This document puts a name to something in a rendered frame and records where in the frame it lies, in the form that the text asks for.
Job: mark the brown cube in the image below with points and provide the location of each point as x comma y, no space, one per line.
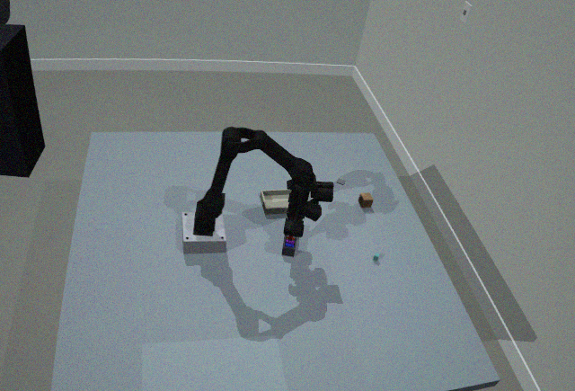
365,200

